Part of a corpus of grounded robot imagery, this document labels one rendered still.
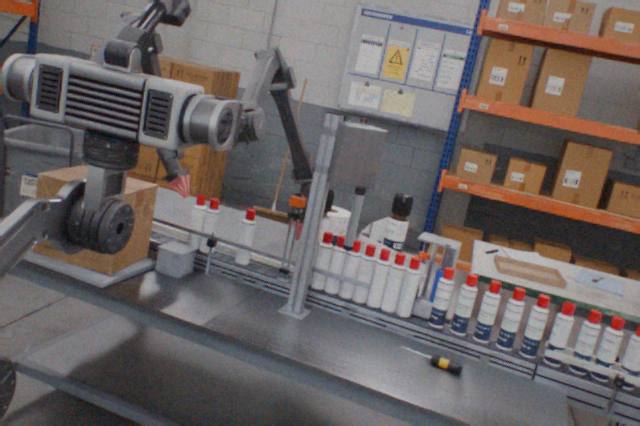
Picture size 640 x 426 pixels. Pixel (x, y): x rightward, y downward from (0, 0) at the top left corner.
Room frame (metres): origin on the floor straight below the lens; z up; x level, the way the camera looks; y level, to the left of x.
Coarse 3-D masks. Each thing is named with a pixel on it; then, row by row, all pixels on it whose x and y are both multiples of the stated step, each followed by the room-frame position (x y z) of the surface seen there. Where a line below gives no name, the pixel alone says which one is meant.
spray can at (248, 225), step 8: (248, 216) 2.20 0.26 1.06; (248, 224) 2.19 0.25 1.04; (240, 232) 2.21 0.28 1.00; (248, 232) 2.19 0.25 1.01; (240, 240) 2.20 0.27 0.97; (248, 240) 2.20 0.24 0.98; (240, 248) 2.19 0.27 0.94; (240, 256) 2.19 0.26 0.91; (248, 256) 2.20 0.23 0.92; (240, 264) 2.19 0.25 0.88; (248, 264) 2.21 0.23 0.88
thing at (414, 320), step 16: (160, 240) 2.29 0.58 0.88; (176, 240) 2.32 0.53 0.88; (224, 256) 2.25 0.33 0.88; (256, 272) 2.15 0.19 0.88; (272, 272) 2.19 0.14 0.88; (352, 304) 2.04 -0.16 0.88; (400, 320) 1.99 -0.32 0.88; (416, 320) 2.01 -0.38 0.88; (448, 336) 1.94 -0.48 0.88; (512, 352) 1.91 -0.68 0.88
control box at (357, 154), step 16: (352, 128) 1.95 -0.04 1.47; (368, 128) 2.00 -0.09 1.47; (336, 144) 1.96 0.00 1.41; (352, 144) 1.96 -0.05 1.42; (368, 144) 2.00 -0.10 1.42; (384, 144) 2.04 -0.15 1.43; (336, 160) 1.95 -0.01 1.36; (352, 160) 1.97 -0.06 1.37; (368, 160) 2.01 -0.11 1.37; (336, 176) 1.94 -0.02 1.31; (352, 176) 1.98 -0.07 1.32; (368, 176) 2.02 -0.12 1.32
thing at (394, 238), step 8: (400, 200) 2.63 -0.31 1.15; (408, 200) 2.63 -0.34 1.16; (392, 208) 2.66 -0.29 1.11; (400, 208) 2.62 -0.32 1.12; (408, 208) 2.63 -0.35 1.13; (392, 216) 2.68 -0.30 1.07; (400, 216) 2.63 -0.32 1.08; (392, 224) 2.63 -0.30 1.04; (400, 224) 2.62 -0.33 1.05; (392, 232) 2.62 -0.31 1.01; (400, 232) 2.62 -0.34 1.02; (384, 240) 2.65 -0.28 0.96; (392, 240) 2.62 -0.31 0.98; (400, 240) 2.63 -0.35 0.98; (392, 248) 2.62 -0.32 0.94; (400, 248) 2.63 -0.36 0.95
